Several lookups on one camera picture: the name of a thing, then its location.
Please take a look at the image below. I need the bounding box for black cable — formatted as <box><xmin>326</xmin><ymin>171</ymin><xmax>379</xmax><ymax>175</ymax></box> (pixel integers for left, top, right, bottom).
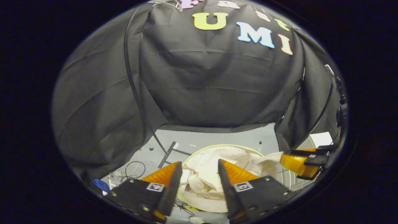
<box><xmin>124</xmin><ymin>161</ymin><xmax>147</xmax><ymax>184</ymax></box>

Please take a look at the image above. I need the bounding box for cream shirt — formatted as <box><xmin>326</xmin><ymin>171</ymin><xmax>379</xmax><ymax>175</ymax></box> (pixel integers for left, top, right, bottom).
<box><xmin>180</xmin><ymin>147</ymin><xmax>284</xmax><ymax>195</ymax></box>

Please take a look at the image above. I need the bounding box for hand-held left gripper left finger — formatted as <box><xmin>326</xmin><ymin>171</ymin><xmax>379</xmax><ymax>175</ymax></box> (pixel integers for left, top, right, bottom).
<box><xmin>107</xmin><ymin>161</ymin><xmax>183</xmax><ymax>223</ymax></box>

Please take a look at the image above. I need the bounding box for round mesh laundry hamper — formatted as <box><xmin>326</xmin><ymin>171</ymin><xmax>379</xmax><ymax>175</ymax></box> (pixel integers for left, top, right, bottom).
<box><xmin>176</xmin><ymin>144</ymin><xmax>309</xmax><ymax>214</ymax></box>

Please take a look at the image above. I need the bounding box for white cable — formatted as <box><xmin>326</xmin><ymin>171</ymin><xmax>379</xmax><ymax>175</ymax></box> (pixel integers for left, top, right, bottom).
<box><xmin>109</xmin><ymin>151</ymin><xmax>142</xmax><ymax>187</ymax></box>

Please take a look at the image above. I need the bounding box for black clothes rack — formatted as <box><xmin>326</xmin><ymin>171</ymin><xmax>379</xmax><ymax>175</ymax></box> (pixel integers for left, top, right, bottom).
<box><xmin>124</xmin><ymin>0</ymin><xmax>334</xmax><ymax>170</ymax></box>

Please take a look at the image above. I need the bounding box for black backdrop cloth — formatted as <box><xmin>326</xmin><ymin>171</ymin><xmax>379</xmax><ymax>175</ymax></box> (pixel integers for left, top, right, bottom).
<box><xmin>51</xmin><ymin>0</ymin><xmax>342</xmax><ymax>181</ymax></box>

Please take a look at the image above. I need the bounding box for white paper sheet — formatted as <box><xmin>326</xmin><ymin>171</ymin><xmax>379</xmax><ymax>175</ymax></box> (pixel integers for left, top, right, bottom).
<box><xmin>309</xmin><ymin>132</ymin><xmax>333</xmax><ymax>148</ymax></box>

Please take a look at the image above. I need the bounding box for white plastic hanger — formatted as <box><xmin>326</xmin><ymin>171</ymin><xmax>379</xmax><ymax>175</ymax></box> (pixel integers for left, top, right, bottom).
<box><xmin>149</xmin><ymin>0</ymin><xmax>184</xmax><ymax>12</ymax></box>

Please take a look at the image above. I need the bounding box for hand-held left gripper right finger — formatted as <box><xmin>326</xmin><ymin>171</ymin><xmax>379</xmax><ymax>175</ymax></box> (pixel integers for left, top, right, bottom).
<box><xmin>218</xmin><ymin>159</ymin><xmax>296</xmax><ymax>224</ymax></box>

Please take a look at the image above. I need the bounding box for blue cloth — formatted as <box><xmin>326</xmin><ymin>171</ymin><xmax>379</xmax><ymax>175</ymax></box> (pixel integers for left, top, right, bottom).
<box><xmin>92</xmin><ymin>179</ymin><xmax>110</xmax><ymax>193</ymax></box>

